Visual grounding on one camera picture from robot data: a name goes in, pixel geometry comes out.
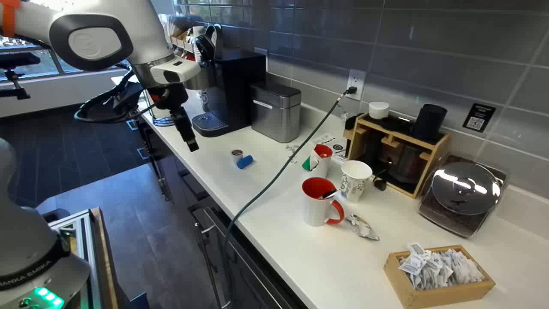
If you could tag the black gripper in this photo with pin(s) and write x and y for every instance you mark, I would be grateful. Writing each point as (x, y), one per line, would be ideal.
(172, 96)

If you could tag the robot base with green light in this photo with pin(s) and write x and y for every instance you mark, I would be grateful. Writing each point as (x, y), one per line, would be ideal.
(36, 264)

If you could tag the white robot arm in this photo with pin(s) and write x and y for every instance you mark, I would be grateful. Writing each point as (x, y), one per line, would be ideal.
(95, 34)

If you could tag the black coffee machine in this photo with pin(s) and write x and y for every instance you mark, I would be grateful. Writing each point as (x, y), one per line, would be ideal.
(227, 99)

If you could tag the blue coffee pod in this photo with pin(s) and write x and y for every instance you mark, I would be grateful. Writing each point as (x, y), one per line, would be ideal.
(244, 161)

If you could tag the stainless steel bin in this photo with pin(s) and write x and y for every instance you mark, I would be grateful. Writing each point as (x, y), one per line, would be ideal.
(277, 110)

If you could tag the red white green mug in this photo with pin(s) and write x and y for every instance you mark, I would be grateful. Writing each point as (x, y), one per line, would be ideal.
(318, 161)

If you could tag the white mug red inside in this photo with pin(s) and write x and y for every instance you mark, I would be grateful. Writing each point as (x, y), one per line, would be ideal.
(319, 202)

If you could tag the white patterned mug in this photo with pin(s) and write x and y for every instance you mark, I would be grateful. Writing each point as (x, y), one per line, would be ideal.
(355, 178)

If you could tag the small white cup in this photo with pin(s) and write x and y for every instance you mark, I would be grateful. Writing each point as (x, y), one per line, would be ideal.
(378, 110)

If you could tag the crumpled plastic wrapper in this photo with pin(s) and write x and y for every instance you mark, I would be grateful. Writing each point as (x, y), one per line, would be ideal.
(362, 226)

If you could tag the wooden organizer rack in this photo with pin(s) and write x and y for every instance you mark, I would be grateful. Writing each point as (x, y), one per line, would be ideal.
(398, 158)

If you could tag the black cup stack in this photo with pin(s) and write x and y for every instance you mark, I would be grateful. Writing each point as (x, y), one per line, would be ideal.
(429, 122)

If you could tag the white sugar packets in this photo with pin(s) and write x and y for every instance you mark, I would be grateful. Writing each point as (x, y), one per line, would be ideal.
(429, 269)

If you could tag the wooden box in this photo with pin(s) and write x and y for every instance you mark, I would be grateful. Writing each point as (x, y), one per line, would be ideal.
(419, 298)

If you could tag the aluminium frame cart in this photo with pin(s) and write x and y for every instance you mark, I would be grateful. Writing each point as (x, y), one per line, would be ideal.
(86, 235)

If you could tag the white wall outlet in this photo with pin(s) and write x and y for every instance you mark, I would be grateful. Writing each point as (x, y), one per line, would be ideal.
(355, 82)

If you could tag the wall label sticker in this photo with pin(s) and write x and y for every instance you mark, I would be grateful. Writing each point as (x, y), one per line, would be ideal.
(479, 117)

